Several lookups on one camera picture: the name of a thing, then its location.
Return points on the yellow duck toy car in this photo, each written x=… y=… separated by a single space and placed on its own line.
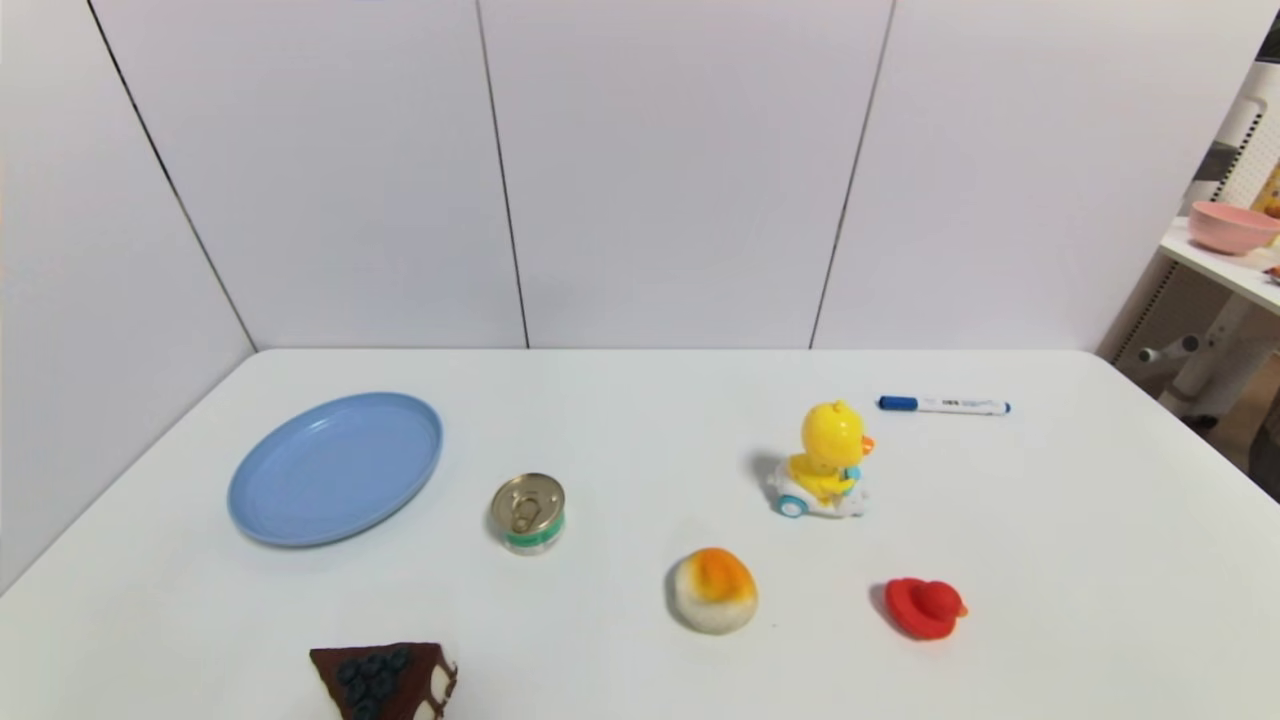
x=830 y=440

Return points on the blue plastic plate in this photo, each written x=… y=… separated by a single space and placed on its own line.
x=330 y=470

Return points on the small tin can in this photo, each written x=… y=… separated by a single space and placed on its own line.
x=527 y=512

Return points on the white orange bun toy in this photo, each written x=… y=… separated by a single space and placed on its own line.
x=712 y=592

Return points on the blue whiteboard marker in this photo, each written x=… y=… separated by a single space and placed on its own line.
x=945 y=405

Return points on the red rubber duck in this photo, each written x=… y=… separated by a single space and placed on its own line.
x=922 y=608

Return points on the chocolate blueberry cake slice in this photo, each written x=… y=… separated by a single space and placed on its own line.
x=380 y=682

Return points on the white side table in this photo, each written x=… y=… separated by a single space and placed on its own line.
x=1215 y=263

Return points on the pink bowl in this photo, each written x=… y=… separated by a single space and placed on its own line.
x=1230 y=228

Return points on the white pegboard panel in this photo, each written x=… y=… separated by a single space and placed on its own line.
x=1255 y=140

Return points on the yellow box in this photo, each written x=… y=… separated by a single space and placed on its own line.
x=1272 y=192

